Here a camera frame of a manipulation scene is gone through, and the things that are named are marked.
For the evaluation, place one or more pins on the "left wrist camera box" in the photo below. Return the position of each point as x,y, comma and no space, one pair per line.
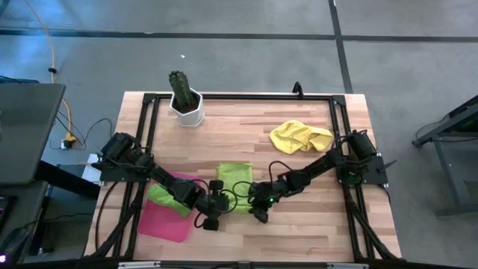
216,185

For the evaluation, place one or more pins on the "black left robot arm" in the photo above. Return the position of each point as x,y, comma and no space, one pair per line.
175,188

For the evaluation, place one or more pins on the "grey desk top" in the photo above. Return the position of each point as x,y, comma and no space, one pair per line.
26,130

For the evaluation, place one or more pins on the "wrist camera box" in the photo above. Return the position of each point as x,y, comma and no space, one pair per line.
261,217
216,185

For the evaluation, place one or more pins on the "black device with LED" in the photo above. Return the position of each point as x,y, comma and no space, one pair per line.
15,243

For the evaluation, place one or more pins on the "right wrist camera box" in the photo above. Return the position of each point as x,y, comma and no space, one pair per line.
261,217

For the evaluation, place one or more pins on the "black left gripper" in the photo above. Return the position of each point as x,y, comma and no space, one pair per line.
217,204

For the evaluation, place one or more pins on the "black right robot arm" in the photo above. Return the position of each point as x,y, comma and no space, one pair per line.
321,166

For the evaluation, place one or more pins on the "white paper sheet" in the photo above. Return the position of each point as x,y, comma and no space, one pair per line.
89,173

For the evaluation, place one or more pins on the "green cactus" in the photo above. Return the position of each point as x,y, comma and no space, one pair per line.
180,87

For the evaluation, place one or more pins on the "yellow microfiber towel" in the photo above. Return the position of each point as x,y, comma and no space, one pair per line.
295,136

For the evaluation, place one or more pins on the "black desk beam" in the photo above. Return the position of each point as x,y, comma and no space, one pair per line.
63,179

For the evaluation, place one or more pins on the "silver rail bracket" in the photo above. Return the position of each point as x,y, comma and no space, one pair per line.
347,266
138,265

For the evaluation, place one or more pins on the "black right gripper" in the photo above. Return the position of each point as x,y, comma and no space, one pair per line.
266,195

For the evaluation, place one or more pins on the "black aluminium table frame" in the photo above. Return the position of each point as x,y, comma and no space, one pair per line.
242,96

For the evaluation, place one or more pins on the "black side table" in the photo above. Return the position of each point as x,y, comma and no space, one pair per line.
452,123

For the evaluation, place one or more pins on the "white hexagonal planter pot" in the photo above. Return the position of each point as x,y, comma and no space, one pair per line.
190,117

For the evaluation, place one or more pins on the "yellow power plug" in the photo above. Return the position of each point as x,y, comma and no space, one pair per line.
69,141

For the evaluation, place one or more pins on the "pink plastic basket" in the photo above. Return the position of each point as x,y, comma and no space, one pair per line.
164,226

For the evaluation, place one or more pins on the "lime green microfiber towel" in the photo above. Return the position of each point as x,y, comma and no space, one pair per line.
233,173

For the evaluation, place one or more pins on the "black bracket clamp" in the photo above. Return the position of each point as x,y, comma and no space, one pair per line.
297,90

